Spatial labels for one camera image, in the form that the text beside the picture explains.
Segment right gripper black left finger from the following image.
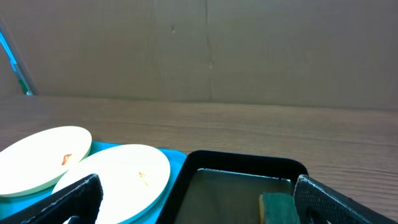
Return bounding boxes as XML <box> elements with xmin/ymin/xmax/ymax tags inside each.
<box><xmin>1</xmin><ymin>174</ymin><xmax>103</xmax><ymax>224</ymax></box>

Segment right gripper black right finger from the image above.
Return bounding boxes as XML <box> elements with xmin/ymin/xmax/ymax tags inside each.
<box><xmin>294</xmin><ymin>175</ymin><xmax>396</xmax><ymax>224</ymax></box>

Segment green and yellow sponge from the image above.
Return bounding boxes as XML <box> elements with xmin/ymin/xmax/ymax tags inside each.
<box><xmin>259</xmin><ymin>192</ymin><xmax>300</xmax><ymax>224</ymax></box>

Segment black water tray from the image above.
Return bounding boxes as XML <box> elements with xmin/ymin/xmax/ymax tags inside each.
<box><xmin>156</xmin><ymin>151</ymin><xmax>308</xmax><ymax>223</ymax></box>

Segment teal plastic tray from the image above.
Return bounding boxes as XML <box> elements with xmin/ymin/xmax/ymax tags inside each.
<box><xmin>1</xmin><ymin>148</ymin><xmax>187</xmax><ymax>224</ymax></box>

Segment white plate with red stain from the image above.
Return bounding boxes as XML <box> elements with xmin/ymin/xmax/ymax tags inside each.
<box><xmin>1</xmin><ymin>126</ymin><xmax>92</xmax><ymax>197</ymax></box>

